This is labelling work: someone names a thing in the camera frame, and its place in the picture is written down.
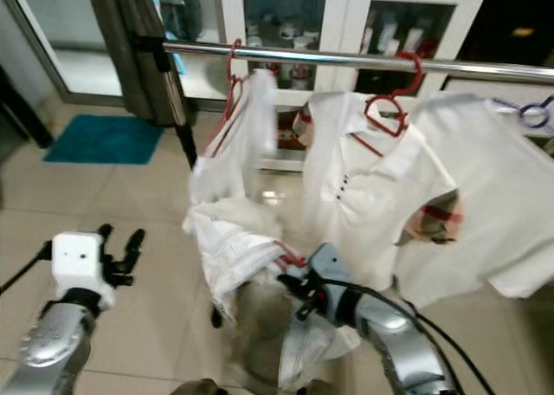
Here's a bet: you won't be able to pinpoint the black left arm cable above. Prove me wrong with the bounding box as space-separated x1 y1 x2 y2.
0 242 53 296

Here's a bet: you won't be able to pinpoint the robot right leg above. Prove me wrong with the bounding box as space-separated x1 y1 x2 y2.
299 379 343 395

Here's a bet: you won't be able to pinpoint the white glass door cabinet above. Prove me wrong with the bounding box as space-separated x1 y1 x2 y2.
216 0 494 172

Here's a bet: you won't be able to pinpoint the cream denim jeans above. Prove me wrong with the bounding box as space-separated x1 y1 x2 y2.
184 196 360 392

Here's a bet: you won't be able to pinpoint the teal floor mat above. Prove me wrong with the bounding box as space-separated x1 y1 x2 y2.
43 113 165 165

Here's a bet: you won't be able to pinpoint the robot leg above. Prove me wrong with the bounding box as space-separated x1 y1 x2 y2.
299 379 343 395
169 379 222 395

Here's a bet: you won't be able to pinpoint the large white shirt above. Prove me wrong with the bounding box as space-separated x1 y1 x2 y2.
394 92 554 301

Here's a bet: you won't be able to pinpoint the dark grey curtain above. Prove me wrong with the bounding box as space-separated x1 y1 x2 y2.
87 0 183 126

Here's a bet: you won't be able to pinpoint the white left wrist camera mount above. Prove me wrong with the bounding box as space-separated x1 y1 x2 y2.
50 230 115 309

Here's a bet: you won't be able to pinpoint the chrome black garment rack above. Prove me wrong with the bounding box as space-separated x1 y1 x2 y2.
134 33 554 328

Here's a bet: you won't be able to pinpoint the purple clothes hanger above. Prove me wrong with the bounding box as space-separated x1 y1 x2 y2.
493 96 554 132

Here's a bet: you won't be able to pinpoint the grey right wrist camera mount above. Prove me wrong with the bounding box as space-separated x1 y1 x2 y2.
303 243 351 322

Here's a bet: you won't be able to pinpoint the robot left leg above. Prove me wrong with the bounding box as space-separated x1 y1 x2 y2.
169 379 222 395

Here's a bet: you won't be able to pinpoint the black desk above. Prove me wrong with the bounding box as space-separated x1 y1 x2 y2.
0 70 55 149

